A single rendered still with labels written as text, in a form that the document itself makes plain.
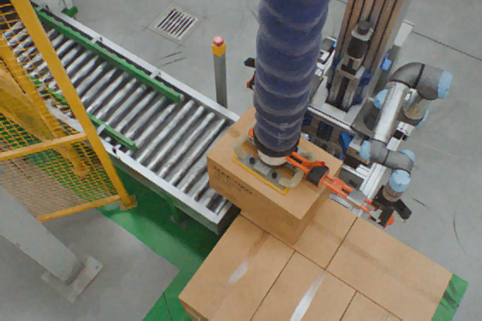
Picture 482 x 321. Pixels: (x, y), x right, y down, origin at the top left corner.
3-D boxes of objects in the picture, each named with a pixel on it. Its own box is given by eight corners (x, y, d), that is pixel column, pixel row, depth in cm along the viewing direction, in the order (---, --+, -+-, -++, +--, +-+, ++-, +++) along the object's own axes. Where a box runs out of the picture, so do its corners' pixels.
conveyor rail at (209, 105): (32, 14, 390) (22, -4, 374) (37, 9, 392) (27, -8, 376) (271, 157, 325) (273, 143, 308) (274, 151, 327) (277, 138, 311)
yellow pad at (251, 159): (231, 160, 249) (231, 156, 245) (242, 147, 253) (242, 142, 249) (284, 196, 239) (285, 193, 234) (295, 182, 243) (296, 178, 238)
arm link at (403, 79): (398, 50, 206) (359, 153, 197) (423, 58, 204) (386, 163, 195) (393, 61, 217) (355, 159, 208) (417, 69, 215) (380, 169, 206)
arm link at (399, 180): (414, 171, 191) (409, 189, 187) (405, 183, 201) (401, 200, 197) (394, 164, 193) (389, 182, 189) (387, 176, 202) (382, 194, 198)
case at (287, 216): (209, 187, 285) (205, 154, 251) (250, 140, 301) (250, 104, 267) (293, 246, 267) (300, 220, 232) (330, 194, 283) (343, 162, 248)
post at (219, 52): (217, 128, 384) (211, 45, 297) (222, 122, 386) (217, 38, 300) (224, 132, 382) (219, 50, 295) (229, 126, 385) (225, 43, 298)
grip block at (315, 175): (303, 178, 233) (305, 173, 228) (314, 164, 237) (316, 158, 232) (318, 188, 230) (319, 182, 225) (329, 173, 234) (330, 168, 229)
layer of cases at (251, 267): (184, 310, 301) (177, 297, 266) (271, 190, 341) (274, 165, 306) (355, 440, 267) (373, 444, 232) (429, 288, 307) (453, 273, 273)
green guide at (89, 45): (16, 6, 374) (11, -3, 366) (27, -2, 378) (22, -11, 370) (179, 104, 329) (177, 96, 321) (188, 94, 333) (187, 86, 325)
